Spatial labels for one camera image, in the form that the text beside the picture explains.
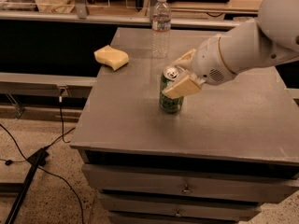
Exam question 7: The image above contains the drawer with handle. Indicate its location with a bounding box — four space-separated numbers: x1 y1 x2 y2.
100 193 261 221
82 164 299 203

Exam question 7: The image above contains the clear plastic water bottle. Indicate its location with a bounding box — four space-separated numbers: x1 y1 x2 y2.
151 0 171 58

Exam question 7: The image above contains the middle drawer with handle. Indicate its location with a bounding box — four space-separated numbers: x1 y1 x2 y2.
100 193 261 221

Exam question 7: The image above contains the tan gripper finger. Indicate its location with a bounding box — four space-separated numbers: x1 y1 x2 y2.
172 49 196 70
162 74 206 99

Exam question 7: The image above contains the black cable on floor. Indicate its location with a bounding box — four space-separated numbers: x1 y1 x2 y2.
0 91 85 224

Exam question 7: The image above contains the grey drawer cabinet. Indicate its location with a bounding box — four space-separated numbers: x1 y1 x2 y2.
71 28 299 224

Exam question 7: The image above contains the green soda can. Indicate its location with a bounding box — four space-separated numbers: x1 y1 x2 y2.
159 66 184 114

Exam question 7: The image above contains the top drawer with handle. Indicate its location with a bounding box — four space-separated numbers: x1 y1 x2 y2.
82 164 299 203

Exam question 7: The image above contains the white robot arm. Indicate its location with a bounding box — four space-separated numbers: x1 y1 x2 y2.
163 0 299 99

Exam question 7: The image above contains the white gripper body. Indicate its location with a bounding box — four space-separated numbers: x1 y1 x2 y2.
192 35 236 85

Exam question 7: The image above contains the grey metal rail bench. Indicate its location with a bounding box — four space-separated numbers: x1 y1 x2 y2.
0 73 96 98

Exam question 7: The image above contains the black floor bar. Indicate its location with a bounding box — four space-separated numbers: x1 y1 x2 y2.
5 148 49 224

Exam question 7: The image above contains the yellow sponge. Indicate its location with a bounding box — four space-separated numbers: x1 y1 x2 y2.
93 45 129 71

